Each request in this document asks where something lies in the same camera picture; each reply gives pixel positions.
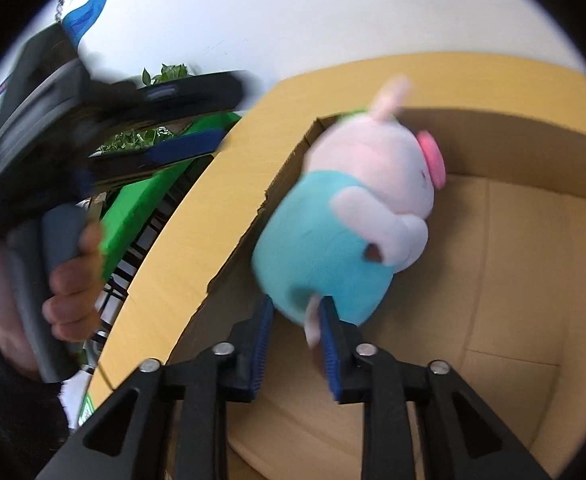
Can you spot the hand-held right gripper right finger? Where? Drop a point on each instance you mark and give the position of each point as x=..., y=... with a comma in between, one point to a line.
x=329, y=352

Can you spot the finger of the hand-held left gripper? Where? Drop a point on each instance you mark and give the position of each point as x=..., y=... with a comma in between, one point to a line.
x=183, y=95
x=173, y=152

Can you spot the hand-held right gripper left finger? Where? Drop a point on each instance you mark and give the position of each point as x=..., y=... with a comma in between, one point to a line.
x=263, y=347

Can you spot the pink pig plush toy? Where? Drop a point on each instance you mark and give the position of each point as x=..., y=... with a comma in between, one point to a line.
x=363, y=175

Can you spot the cardboard box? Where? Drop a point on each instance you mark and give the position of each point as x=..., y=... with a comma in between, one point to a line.
x=523, y=270

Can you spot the person's left forearm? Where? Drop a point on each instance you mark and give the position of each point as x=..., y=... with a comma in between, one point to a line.
x=13, y=410

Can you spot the person's left hand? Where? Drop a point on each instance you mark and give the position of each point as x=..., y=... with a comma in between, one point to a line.
x=75, y=280

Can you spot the small potted green plant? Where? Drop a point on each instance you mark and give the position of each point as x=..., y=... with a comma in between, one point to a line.
x=128, y=141

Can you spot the green tablecloth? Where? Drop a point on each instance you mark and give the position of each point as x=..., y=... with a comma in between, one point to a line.
x=133, y=210

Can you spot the blue wall notice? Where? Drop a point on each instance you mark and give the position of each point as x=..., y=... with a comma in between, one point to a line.
x=0, y=92

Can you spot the blue wave wall poster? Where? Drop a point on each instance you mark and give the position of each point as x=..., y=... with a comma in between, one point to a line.
x=90, y=7

